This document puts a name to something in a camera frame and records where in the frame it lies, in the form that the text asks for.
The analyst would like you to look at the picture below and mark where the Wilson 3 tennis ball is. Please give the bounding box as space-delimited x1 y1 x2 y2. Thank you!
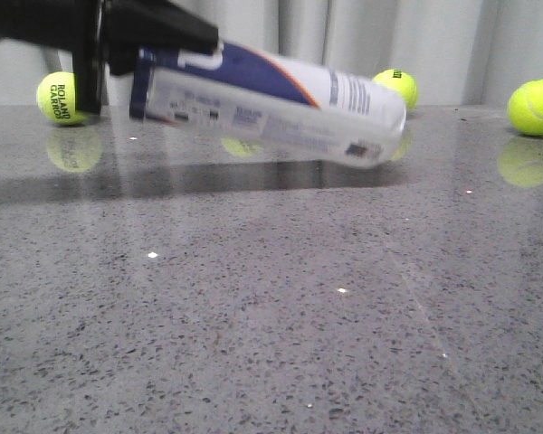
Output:
373 69 419 110

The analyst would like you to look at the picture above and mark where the grey pleated curtain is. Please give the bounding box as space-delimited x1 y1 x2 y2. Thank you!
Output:
0 1 543 106

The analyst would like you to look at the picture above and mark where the Roland Garros tennis ball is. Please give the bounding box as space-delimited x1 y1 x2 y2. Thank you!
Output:
36 71 89 125

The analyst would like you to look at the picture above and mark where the plain yellow tennis ball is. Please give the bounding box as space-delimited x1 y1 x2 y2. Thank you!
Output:
507 80 543 137

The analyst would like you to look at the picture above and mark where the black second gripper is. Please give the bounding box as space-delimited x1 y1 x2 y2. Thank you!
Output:
0 1 219 115

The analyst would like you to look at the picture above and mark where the white blue tennis ball can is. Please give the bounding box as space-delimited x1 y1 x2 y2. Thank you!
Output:
130 42 407 167

